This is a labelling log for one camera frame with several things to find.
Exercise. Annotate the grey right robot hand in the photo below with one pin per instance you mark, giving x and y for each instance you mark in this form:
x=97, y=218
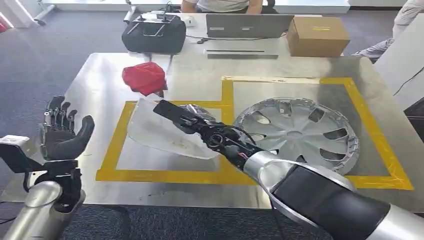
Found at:
x=198, y=114

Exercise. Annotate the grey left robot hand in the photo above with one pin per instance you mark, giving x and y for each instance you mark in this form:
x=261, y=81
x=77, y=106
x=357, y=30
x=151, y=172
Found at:
x=63, y=142

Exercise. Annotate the white curved plastic panel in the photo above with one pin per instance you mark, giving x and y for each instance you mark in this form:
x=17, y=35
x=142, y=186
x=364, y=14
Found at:
x=159, y=136

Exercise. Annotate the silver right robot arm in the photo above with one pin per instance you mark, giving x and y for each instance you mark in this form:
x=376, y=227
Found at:
x=314, y=195

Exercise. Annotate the yellow bench tape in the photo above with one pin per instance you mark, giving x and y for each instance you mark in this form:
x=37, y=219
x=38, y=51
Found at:
x=227, y=92

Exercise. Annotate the steel workbench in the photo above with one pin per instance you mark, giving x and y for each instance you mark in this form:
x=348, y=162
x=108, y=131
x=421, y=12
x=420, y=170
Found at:
x=198, y=69

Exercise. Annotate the red cloth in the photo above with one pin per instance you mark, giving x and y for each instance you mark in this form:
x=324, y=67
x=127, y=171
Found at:
x=144, y=78

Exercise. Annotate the black carry case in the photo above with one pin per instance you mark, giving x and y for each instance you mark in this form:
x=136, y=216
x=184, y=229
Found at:
x=152, y=38

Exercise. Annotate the white computer mouse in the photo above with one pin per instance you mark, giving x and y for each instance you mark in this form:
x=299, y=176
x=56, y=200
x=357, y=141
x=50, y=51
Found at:
x=189, y=21

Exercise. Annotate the silver wheel hubcap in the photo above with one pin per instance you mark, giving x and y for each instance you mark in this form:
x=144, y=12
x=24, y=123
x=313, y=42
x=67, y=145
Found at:
x=291, y=132

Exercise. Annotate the grey laptop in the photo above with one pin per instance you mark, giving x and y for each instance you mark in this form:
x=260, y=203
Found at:
x=246, y=26

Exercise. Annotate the black remote controller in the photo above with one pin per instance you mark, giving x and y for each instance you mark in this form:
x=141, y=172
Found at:
x=154, y=18

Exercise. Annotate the person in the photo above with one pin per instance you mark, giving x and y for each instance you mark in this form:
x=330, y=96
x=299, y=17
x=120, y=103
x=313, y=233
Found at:
x=222, y=5
x=394, y=30

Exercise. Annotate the brown cardboard box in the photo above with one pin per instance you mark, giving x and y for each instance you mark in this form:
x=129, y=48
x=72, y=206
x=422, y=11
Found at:
x=318, y=38

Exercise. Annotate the white side table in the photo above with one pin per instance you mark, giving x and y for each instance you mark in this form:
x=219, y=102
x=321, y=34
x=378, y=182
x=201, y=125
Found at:
x=404, y=63

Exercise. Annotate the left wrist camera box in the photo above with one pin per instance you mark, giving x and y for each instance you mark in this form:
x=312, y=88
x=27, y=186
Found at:
x=13, y=152

